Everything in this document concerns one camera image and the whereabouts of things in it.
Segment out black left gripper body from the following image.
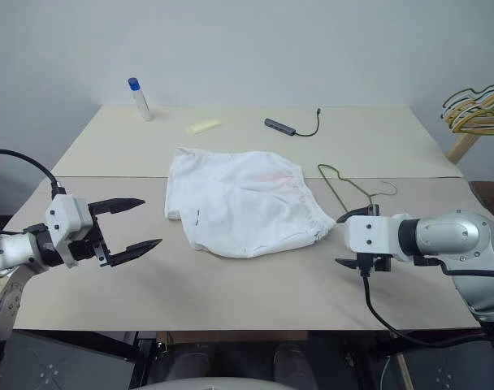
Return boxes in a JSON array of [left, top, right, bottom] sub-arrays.
[[66, 215, 112, 268]]

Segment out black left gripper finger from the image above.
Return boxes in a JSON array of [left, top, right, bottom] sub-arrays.
[[108, 238, 164, 267], [87, 197, 146, 217]]

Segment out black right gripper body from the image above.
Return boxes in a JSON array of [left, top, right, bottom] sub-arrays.
[[355, 251, 392, 279]]

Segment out olive wire hanger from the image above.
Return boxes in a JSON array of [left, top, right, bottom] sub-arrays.
[[317, 162, 399, 213]]

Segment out white shorts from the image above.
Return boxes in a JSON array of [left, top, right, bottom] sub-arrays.
[[163, 146, 338, 260]]

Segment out white bottle with blue cap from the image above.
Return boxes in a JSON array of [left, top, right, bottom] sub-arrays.
[[127, 76, 154, 122]]

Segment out dark rounded shape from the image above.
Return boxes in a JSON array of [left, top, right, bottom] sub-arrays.
[[272, 342, 308, 384]]

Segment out pale yellow packet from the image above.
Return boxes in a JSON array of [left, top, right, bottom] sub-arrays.
[[184, 117, 221, 134]]

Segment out brown cardboard box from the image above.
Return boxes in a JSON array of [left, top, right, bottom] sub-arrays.
[[469, 180, 494, 229]]

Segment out grey robot torso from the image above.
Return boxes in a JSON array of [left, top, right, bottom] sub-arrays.
[[128, 375, 310, 390]]

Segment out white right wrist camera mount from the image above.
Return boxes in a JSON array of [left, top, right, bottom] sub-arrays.
[[344, 213, 407, 263]]

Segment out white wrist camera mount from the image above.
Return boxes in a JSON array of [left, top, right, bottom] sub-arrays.
[[45, 193, 95, 270], [344, 213, 407, 263]]

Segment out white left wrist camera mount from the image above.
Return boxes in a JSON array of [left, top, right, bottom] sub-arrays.
[[45, 193, 95, 270]]

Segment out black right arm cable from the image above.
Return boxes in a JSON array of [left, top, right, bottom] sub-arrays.
[[361, 259, 494, 347]]

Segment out grey USB hub with cable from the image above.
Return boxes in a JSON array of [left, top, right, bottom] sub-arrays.
[[263, 107, 323, 137]]

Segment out bundle of wire hangers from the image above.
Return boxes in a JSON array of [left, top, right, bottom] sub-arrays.
[[440, 80, 494, 137]]

